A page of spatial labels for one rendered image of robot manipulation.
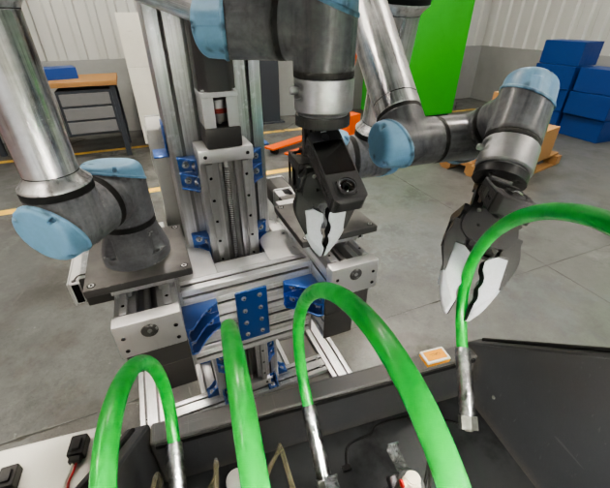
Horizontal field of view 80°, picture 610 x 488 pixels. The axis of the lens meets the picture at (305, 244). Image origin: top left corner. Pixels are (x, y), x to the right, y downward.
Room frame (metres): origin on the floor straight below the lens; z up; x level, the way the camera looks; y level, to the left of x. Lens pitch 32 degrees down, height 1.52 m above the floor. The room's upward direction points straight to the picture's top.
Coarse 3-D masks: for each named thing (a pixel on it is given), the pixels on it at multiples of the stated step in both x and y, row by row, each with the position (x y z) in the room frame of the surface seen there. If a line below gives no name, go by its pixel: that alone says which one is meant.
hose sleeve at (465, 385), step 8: (456, 352) 0.31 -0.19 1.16; (464, 352) 0.31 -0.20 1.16; (456, 360) 0.31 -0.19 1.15; (464, 360) 0.30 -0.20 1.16; (456, 368) 0.30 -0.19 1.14; (464, 368) 0.30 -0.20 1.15; (464, 376) 0.29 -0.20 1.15; (472, 376) 0.29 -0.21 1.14; (464, 384) 0.28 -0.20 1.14; (472, 384) 0.28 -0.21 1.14; (464, 392) 0.27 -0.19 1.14; (472, 392) 0.27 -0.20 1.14; (464, 400) 0.27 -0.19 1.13; (472, 400) 0.27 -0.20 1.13; (464, 408) 0.26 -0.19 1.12; (472, 408) 0.26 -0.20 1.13
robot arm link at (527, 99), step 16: (512, 80) 0.55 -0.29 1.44; (528, 80) 0.54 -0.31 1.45; (544, 80) 0.53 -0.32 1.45; (512, 96) 0.53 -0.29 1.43; (528, 96) 0.52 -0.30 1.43; (544, 96) 0.51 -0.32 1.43; (480, 112) 0.57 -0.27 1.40; (496, 112) 0.53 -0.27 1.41; (512, 112) 0.51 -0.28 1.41; (528, 112) 0.50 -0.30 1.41; (544, 112) 0.50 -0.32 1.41; (480, 128) 0.56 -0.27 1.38; (496, 128) 0.51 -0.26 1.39; (512, 128) 0.49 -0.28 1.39; (528, 128) 0.49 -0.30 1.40; (544, 128) 0.49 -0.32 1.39
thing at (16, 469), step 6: (6, 468) 0.25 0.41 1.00; (12, 468) 0.25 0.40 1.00; (18, 468) 0.26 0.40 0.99; (0, 474) 0.24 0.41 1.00; (6, 474) 0.24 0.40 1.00; (12, 474) 0.24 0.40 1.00; (18, 474) 0.25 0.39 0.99; (0, 480) 0.24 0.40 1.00; (6, 480) 0.24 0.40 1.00; (12, 480) 0.24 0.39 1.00; (18, 480) 0.24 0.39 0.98; (0, 486) 0.23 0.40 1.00; (6, 486) 0.23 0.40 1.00; (12, 486) 0.23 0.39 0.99
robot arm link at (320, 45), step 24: (288, 0) 0.46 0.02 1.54; (312, 0) 0.45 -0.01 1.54; (336, 0) 0.45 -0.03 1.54; (288, 24) 0.46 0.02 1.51; (312, 24) 0.45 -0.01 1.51; (336, 24) 0.45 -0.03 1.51; (288, 48) 0.46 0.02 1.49; (312, 48) 0.45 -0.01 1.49; (336, 48) 0.45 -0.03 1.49; (312, 72) 0.45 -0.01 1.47; (336, 72) 0.45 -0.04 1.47
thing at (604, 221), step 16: (528, 208) 0.28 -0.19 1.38; (544, 208) 0.26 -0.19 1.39; (560, 208) 0.24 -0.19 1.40; (576, 208) 0.22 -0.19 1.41; (592, 208) 0.21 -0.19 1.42; (496, 224) 0.32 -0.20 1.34; (512, 224) 0.30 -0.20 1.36; (592, 224) 0.20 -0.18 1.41; (608, 224) 0.19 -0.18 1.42; (480, 240) 0.35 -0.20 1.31; (480, 256) 0.35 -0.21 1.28; (464, 272) 0.37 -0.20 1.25; (464, 288) 0.36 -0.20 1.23; (464, 304) 0.35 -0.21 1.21; (464, 320) 0.34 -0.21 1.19; (464, 336) 0.33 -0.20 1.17
